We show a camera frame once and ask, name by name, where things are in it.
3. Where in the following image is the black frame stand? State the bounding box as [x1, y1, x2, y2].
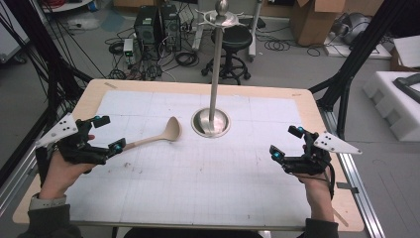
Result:
[308, 0, 412, 140]
[0, 0, 95, 187]

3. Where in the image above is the black computer tower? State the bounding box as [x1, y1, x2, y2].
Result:
[159, 3, 183, 53]
[133, 5, 160, 52]

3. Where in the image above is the silver metal utensil stand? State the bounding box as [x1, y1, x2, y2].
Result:
[191, 0, 246, 139]

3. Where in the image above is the tangle of black floor cables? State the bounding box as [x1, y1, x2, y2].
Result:
[104, 26, 176, 82]

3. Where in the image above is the black round stool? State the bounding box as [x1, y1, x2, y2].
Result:
[201, 25, 254, 86]

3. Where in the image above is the aluminium rail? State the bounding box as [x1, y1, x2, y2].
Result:
[317, 105, 386, 238]

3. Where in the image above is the grey rounded device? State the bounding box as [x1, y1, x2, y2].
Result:
[333, 12, 372, 46]

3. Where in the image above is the white grid mat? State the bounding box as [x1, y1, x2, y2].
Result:
[65, 89, 313, 228]

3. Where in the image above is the small white power box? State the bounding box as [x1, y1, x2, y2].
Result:
[123, 38, 135, 58]

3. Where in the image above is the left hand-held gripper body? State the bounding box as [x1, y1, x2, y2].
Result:
[35, 112, 111, 166]

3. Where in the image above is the person's right hand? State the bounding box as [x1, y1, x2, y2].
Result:
[294, 168, 335, 203]

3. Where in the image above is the small cardboard box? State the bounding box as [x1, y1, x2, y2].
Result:
[389, 48, 420, 72]

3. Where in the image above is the flat white foam slab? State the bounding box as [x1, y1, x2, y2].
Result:
[323, 33, 393, 60]

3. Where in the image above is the person's left hand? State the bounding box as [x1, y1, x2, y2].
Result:
[39, 149, 97, 199]

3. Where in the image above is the dark grey tool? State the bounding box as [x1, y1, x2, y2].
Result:
[392, 72, 420, 104]

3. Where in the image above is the grey wrist watch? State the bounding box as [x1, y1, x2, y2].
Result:
[28, 193, 67, 211]

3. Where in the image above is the white board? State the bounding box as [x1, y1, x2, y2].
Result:
[392, 35, 420, 69]

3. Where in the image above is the grey tape piece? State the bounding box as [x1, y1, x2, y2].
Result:
[336, 181, 361, 195]

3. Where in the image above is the large open cardboard box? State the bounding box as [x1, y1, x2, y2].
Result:
[289, 0, 348, 48]

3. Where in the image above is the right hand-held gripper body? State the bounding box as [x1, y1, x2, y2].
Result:
[282, 130, 364, 177]

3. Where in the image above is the white foam block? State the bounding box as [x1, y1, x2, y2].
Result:
[363, 70, 420, 143]

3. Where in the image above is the beige ladle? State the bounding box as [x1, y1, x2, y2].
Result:
[122, 116, 183, 153]

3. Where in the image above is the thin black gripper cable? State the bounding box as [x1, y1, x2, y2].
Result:
[296, 160, 337, 201]

